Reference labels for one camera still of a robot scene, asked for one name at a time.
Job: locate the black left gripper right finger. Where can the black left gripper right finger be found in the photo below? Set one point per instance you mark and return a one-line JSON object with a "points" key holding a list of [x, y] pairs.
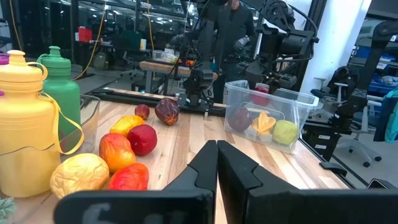
{"points": [[295, 208]]}

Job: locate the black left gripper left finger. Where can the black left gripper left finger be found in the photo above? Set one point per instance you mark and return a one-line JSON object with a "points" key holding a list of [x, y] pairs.
{"points": [[140, 205]]}

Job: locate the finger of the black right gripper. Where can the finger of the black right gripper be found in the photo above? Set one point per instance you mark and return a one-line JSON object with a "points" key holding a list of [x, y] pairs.
{"points": [[275, 85], [252, 80]]}

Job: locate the yellow starfruit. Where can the yellow starfruit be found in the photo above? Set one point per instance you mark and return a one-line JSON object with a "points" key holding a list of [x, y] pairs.
{"points": [[263, 124]]}

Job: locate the dark red round fruit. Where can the dark red round fruit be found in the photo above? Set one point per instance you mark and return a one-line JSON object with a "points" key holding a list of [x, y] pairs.
{"points": [[239, 119]]}

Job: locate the green apple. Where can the green apple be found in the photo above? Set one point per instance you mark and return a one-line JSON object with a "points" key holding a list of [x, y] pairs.
{"points": [[285, 132]]}

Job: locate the green plastic bottle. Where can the green plastic bottle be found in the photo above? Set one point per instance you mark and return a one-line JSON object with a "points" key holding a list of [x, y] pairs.
{"points": [[62, 93]]}

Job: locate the yellow plastic bottle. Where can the yellow plastic bottle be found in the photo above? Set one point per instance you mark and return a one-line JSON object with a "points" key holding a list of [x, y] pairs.
{"points": [[28, 124]]}

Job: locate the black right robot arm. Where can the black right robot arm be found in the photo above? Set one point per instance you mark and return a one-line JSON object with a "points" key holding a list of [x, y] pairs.
{"points": [[205, 46]]}

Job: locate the clear plastic bin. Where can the clear plastic bin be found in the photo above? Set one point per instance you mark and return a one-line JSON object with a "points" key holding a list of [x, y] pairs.
{"points": [[236, 93]]}

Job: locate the person's hand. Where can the person's hand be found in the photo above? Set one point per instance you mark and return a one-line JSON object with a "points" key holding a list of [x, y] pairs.
{"points": [[241, 44]]}

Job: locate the person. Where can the person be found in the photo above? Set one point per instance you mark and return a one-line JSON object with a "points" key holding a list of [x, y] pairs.
{"points": [[233, 25]]}

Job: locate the orange red fruit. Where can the orange red fruit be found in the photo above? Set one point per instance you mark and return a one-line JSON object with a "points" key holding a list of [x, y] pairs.
{"points": [[115, 152]]}

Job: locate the black control box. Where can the black control box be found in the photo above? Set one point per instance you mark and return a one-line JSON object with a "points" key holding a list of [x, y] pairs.
{"points": [[320, 149]]}

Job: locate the pale yellow fruit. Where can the pale yellow fruit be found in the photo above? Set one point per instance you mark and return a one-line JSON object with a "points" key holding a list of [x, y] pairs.
{"points": [[77, 174]]}

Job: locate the dark red wrinkled fruit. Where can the dark red wrinkled fruit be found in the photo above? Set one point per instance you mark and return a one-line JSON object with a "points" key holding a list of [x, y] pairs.
{"points": [[167, 111]]}

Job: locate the clear background container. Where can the clear background container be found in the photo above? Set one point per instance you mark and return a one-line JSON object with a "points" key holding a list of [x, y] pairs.
{"points": [[164, 56]]}

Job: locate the wooden background table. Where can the wooden background table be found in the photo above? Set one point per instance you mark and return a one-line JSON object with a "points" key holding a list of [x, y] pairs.
{"points": [[161, 67]]}

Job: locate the small red fruit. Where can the small red fruit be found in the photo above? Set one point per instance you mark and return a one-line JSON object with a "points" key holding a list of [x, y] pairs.
{"points": [[142, 111]]}

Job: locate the clear bottle tray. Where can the clear bottle tray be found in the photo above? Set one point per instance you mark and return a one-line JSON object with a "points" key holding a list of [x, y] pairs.
{"points": [[90, 118]]}

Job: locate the teal cloth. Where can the teal cloth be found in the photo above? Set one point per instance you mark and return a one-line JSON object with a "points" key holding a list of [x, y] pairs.
{"points": [[390, 118]]}

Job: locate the green succulent plant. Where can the green succulent plant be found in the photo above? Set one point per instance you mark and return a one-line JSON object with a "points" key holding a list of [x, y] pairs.
{"points": [[5, 208]]}

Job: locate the red box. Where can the red box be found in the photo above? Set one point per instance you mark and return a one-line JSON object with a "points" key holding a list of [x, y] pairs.
{"points": [[84, 34]]}

